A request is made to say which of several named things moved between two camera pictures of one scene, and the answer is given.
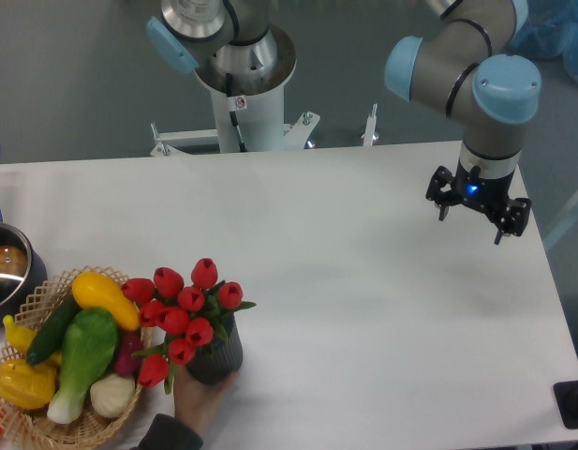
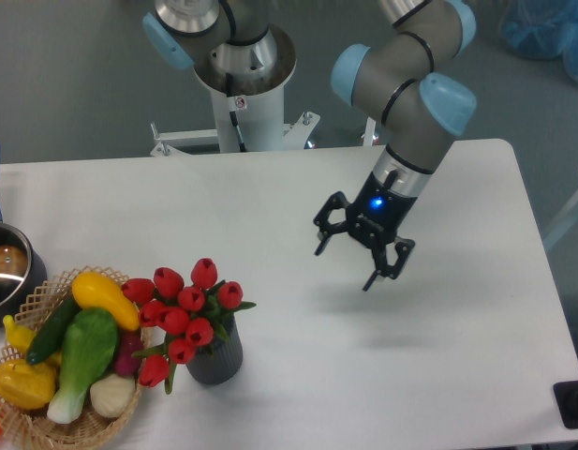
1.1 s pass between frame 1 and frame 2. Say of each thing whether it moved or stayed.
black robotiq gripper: moved
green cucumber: stayed
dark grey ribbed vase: stayed
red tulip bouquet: stayed
